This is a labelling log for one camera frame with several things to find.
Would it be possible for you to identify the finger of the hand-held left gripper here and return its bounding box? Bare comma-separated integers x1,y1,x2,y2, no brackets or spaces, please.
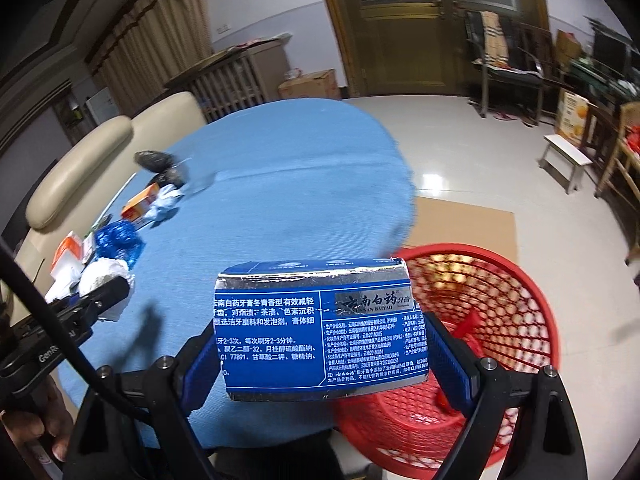
62,275,131,322

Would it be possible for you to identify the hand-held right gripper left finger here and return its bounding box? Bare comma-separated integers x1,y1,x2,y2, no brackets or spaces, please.
65,322,223,480

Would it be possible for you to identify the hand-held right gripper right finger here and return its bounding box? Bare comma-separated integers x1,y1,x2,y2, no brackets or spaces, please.
425,312,588,480

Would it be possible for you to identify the white tissue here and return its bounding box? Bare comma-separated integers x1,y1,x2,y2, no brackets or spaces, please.
79,256,136,323

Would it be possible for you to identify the red plastic mesh basket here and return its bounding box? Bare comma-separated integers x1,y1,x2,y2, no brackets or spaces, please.
332,246,561,480

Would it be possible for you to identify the blue toothpaste box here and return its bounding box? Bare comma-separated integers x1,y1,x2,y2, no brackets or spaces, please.
214,256,431,403

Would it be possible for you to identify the person's left hand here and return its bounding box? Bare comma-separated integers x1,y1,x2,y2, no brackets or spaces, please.
0,380,76,466

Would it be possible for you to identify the orange white tissue pack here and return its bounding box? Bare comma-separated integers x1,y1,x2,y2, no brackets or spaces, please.
51,230,96,281

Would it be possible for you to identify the blue plastic bag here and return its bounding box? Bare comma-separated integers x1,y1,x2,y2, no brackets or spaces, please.
94,220,146,266

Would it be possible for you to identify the orange cardboard box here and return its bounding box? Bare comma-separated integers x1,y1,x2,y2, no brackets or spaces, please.
121,183,161,223

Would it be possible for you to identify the thin white stick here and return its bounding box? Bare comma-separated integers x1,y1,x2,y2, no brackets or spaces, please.
102,172,137,221

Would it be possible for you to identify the crumpled white blue paper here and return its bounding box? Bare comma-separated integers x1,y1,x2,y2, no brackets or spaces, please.
145,184,184,228

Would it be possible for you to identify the beige leather sofa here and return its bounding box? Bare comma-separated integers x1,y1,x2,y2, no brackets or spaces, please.
15,91,208,301

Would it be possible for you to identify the black sock pair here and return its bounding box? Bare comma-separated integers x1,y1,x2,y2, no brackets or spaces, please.
133,150,190,188

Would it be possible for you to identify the flat cardboard sheet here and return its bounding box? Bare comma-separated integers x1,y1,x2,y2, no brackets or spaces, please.
407,197,517,266

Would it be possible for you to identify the white standing air conditioner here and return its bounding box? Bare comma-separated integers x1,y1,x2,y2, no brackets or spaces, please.
84,87,121,128

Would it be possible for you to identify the blue tablecloth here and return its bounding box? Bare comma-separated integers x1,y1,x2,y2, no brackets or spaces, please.
57,100,418,433

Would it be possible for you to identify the small white stool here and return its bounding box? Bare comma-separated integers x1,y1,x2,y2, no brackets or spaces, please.
537,133,593,195

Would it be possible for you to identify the beige curtain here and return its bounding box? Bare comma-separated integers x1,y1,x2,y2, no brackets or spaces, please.
85,0,216,116

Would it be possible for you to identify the pair of slippers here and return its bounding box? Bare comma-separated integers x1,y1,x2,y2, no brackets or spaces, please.
492,110,536,127

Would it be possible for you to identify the wooden baby crib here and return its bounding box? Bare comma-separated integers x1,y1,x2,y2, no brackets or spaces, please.
190,35,293,123

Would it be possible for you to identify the light wooden chair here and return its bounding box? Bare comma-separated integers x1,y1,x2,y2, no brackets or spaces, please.
595,102,640,211

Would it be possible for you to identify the orange printed carton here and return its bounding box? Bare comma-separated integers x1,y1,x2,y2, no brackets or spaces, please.
556,89,597,148

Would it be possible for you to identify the brown cardboard box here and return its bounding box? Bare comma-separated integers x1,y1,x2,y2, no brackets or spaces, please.
277,69,338,101

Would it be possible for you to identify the black metal chair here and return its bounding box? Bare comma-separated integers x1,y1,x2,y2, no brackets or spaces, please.
465,9,546,121

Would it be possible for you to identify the dark wooden chair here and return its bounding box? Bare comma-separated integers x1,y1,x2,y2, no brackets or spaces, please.
515,22,563,111

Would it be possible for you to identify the beige plaid scarf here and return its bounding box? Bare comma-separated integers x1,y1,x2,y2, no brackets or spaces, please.
480,10,510,68

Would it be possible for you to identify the golden wooden double door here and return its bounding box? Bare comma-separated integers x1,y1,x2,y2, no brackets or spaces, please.
312,0,551,98

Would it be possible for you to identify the open cardboard box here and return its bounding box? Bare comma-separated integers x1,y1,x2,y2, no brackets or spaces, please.
556,30,583,63

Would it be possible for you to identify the black monitor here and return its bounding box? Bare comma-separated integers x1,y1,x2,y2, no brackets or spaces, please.
592,27,633,77

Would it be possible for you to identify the black cable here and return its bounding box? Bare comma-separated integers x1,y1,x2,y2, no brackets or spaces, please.
0,240,151,423

